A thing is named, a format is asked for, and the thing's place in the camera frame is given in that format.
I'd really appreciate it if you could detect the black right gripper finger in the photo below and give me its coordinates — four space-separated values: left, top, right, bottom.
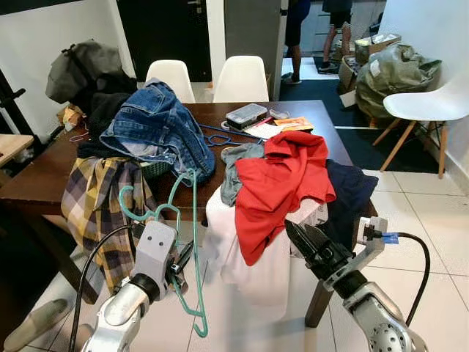
302 224 334 250
284 219 314 263

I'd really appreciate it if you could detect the teal plastic hanger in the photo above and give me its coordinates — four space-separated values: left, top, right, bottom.
117 169 210 340

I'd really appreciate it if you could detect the red shirt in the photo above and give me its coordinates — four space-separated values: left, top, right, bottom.
234 131 336 267

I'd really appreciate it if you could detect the blue denim garment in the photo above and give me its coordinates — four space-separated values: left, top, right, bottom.
99 79 217 182

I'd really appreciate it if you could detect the blue plastic hanger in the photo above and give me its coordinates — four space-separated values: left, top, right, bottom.
198 123 257 147

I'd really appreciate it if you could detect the navy shirt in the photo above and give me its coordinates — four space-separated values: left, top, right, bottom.
322 160 380 246

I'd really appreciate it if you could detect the grey green garment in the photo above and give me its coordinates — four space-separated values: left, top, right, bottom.
218 142 266 208

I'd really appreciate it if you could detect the yellow plaid shirt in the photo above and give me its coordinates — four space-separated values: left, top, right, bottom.
61 155 158 294

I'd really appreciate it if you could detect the orange packet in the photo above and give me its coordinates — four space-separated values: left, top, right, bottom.
273 116 314 133

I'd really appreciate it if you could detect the white paper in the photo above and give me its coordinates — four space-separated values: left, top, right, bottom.
242 121 283 140

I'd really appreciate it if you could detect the dark wooden table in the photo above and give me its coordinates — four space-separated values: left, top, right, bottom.
0 99 380 329

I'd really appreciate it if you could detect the clear plastic container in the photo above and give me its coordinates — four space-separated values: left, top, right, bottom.
226 103 269 129

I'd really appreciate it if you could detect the grey robot foot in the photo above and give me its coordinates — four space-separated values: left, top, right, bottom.
2 297 75 352

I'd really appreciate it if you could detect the black garment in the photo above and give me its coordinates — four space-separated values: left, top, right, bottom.
77 92 140 158

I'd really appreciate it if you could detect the white plastic chair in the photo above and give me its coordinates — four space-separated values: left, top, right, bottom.
145 60 196 104
213 56 270 103
383 70 469 179

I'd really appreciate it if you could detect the olive green duffel bag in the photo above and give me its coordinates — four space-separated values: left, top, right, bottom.
355 44 443 122

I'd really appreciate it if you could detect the cardboard box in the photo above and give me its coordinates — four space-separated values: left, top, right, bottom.
355 33 402 67

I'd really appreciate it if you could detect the small light wooden table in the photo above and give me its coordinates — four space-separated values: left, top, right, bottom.
0 134 36 168

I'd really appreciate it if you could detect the person in dark shorts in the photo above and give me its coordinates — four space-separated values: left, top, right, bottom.
320 0 354 74
284 0 312 84

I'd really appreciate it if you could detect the olive grey backpack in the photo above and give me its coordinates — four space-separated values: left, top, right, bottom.
45 40 136 103

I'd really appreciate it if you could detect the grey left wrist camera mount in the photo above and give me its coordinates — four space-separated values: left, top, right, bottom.
134 220 179 288

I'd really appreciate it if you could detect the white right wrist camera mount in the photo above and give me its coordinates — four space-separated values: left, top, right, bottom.
339 215 391 283

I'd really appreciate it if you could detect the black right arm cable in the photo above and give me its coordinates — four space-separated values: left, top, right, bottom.
381 231 432 327

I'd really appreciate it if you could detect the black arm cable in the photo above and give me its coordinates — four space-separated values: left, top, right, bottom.
381 231 432 327
68 224 140 352

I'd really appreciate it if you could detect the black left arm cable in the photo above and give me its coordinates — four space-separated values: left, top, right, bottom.
68 224 140 352

